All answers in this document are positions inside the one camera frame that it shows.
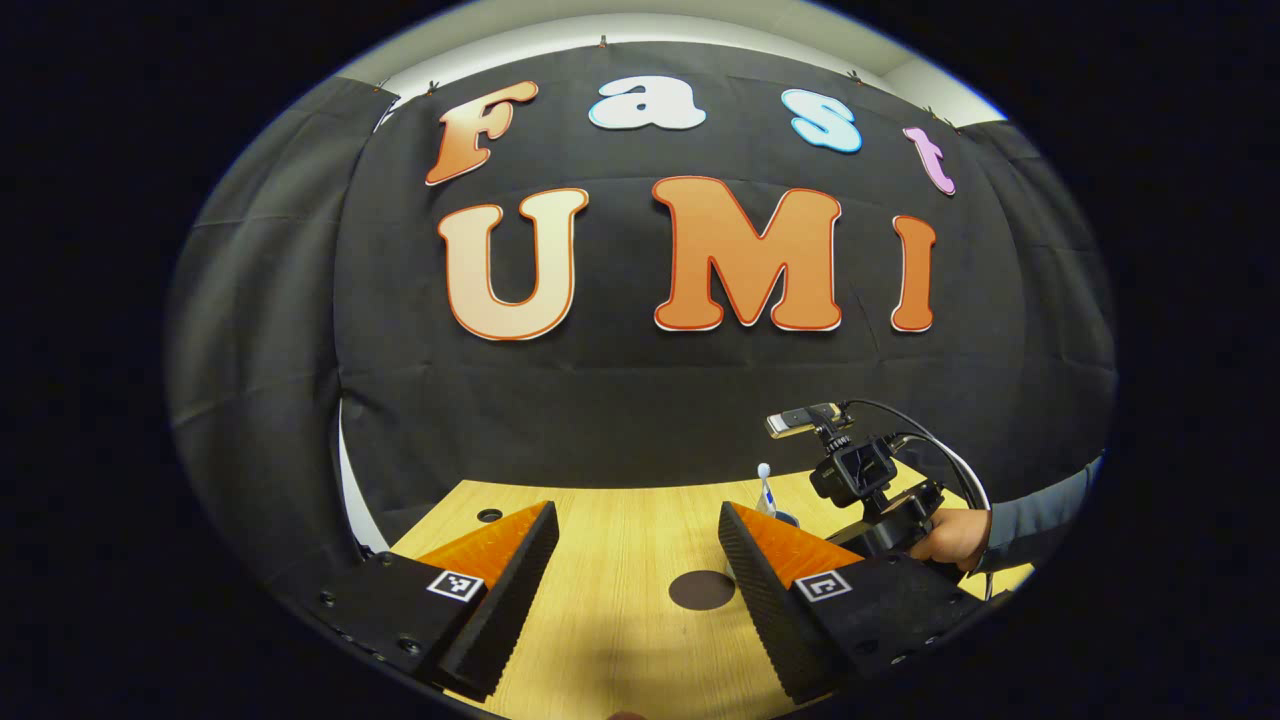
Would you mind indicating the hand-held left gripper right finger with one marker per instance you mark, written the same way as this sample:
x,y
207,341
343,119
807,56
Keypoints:
x,y
765,610

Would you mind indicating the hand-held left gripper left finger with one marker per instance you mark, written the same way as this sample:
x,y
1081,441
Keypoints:
x,y
520,600

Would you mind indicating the dark round coaster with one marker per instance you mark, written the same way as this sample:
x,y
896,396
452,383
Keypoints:
x,y
700,590

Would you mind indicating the white toothbrush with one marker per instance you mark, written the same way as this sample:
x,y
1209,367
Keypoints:
x,y
766,485

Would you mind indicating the wooden desktop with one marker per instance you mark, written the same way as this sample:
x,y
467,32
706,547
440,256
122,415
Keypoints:
x,y
620,530

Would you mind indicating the black backdrop cloth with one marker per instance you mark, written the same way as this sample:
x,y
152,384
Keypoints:
x,y
650,400

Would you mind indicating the plain dark curtain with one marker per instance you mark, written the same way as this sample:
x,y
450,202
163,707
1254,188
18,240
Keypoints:
x,y
260,350

